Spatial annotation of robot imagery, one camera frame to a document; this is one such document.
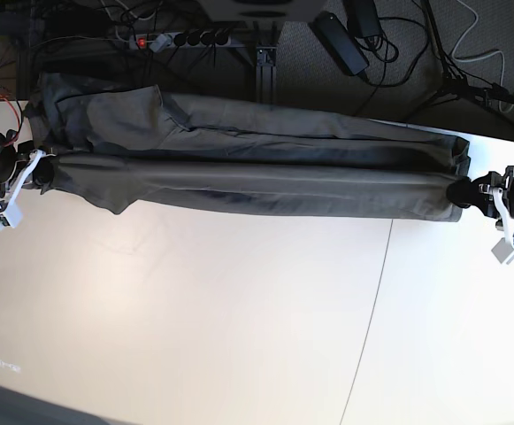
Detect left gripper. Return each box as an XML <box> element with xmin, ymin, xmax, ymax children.
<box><xmin>446</xmin><ymin>166</ymin><xmax>514</xmax><ymax>242</ymax></box>

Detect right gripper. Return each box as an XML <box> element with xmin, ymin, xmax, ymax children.
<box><xmin>0</xmin><ymin>140</ymin><xmax>57</xmax><ymax>208</ymax></box>

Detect grey T-shirt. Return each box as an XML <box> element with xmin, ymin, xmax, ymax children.
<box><xmin>26</xmin><ymin>73</ymin><xmax>471</xmax><ymax>222</ymax></box>

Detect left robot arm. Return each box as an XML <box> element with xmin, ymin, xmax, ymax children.
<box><xmin>446</xmin><ymin>166</ymin><xmax>514</xmax><ymax>248</ymax></box>

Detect black tripod stand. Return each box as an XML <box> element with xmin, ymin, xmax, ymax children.
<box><xmin>402</xmin><ymin>0</ymin><xmax>514</xmax><ymax>136</ymax></box>

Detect black power adapter brick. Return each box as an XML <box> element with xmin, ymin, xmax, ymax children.
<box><xmin>310</xmin><ymin>12</ymin><xmax>369</xmax><ymax>76</ymax></box>

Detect black power strip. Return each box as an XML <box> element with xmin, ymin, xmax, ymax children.
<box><xmin>127</xmin><ymin>29</ymin><xmax>233</xmax><ymax>53</ymax></box>

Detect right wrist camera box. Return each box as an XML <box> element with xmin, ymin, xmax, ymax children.
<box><xmin>0</xmin><ymin>204</ymin><xmax>23</xmax><ymax>230</ymax></box>

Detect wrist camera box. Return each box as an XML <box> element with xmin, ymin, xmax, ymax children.
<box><xmin>491</xmin><ymin>238</ymin><xmax>514</xmax><ymax>266</ymax></box>
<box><xmin>0</xmin><ymin>204</ymin><xmax>23</xmax><ymax>230</ymax></box>

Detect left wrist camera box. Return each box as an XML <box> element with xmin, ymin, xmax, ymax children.
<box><xmin>491</xmin><ymin>238</ymin><xmax>514</xmax><ymax>266</ymax></box>

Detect grey cable on floor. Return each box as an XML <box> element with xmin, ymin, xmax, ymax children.
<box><xmin>453</xmin><ymin>0</ymin><xmax>514</xmax><ymax>119</ymax></box>

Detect aluminium frame post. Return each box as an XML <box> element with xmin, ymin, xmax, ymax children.
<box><xmin>253</xmin><ymin>21</ymin><xmax>280</xmax><ymax>104</ymax></box>

